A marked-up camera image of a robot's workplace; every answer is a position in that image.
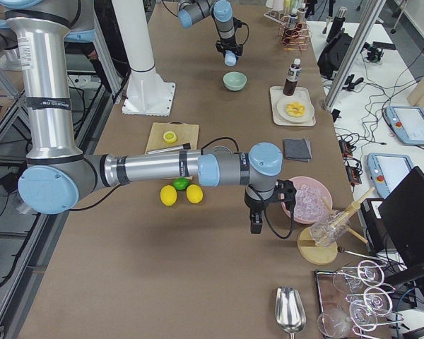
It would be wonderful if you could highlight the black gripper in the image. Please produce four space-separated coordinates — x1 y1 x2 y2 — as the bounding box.
244 179 297 234
216 40 243 59

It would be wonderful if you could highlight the light green bowl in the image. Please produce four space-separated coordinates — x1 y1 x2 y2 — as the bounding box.
223 71 247 92

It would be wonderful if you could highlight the light blue cup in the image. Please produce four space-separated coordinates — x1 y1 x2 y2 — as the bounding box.
224 50 237 66

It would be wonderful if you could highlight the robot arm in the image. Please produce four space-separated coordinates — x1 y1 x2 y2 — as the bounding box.
3 1 295 234
177 0 243 66

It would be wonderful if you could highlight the pink bowl with ice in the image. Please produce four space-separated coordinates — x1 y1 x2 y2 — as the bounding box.
290 176 333 225

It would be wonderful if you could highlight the steel ice scoop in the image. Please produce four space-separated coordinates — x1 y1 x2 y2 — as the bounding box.
275 286 306 338

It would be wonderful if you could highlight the upper whole lemon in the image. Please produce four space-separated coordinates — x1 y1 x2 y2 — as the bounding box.
186 184 204 204

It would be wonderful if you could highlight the whole lemon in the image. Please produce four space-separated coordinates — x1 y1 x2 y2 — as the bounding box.
160 185 177 207
186 184 204 204

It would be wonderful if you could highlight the wooden glass stand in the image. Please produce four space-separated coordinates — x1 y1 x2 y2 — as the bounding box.
297 187 375 266

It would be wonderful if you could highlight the clear glass mug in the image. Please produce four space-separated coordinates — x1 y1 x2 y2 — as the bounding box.
310 210 351 247

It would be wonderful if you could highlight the bottle in rack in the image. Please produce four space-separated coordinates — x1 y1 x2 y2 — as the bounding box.
286 13 298 30
296 8 306 30

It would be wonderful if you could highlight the dark drink bottle on tray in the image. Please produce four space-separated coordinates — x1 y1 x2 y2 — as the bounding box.
283 58 302 96

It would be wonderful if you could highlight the grey folded cloth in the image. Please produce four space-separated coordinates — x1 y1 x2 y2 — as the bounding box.
283 138 312 162

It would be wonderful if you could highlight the green lime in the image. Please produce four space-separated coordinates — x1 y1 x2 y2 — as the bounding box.
172 177 191 191

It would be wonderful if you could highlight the lower whole lemon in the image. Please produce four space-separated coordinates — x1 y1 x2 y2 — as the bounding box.
160 185 177 207

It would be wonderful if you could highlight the white round plate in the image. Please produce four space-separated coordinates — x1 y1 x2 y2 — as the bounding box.
276 97 314 124

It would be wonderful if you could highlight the glazed donut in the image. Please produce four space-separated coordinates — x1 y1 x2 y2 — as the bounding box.
285 102 305 118

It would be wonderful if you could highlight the wooden cutting board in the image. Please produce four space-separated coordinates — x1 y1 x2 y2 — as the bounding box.
145 122 199 152

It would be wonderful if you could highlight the cream serving tray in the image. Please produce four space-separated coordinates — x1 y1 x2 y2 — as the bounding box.
269 86 316 126

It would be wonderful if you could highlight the steel cylinder black cap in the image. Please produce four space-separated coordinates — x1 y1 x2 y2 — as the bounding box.
146 143 191 155

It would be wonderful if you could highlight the half lemon slice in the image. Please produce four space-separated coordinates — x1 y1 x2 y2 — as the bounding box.
163 131 177 144

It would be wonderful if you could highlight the wine glass rack tray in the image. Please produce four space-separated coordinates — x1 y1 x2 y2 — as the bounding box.
314 259 404 338

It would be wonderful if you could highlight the lower teach pendant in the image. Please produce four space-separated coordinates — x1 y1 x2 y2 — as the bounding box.
367 153 414 198

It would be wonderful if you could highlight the teach pendant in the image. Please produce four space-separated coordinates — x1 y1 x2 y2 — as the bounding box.
367 153 414 198
384 106 424 146

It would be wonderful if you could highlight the black monitor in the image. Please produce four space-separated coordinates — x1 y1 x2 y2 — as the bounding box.
379 166 424 295

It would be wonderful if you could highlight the upper teach pendant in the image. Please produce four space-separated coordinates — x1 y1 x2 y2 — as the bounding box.
384 106 424 146

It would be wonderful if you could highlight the copper wire bottle rack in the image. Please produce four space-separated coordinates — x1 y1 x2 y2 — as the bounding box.
264 10 310 51

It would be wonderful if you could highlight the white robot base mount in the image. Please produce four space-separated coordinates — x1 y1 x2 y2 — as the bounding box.
112 0 175 117

